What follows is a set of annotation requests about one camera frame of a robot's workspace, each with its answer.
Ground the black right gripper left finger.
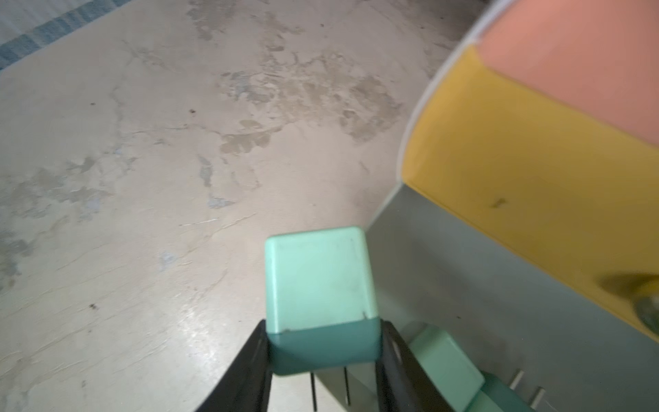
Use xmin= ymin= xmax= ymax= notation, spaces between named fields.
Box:
xmin=196 ymin=319 xmax=272 ymax=412

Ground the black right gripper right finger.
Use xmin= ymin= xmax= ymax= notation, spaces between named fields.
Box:
xmin=375 ymin=320 xmax=453 ymax=412

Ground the green plug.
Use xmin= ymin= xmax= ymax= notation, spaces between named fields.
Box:
xmin=408 ymin=324 xmax=485 ymax=411
xmin=265 ymin=226 xmax=382 ymax=406

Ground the grey green drawer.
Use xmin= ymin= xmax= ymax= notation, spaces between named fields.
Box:
xmin=316 ymin=182 xmax=659 ymax=412

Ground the yellow drawer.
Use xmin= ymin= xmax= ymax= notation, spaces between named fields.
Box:
xmin=401 ymin=46 xmax=658 ymax=331

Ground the orange drawer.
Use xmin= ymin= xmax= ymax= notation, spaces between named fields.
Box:
xmin=478 ymin=1 xmax=658 ymax=145

